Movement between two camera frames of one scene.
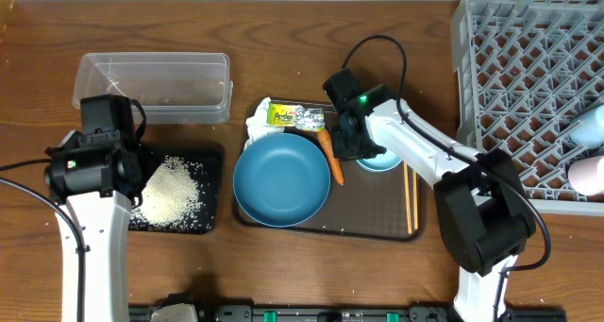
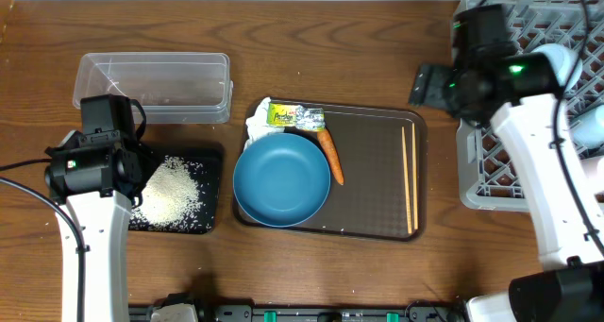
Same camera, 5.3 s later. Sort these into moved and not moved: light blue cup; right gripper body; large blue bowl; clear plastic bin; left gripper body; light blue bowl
Moved: right gripper body; light blue bowl
Not moved: left gripper body; clear plastic bin; light blue cup; large blue bowl
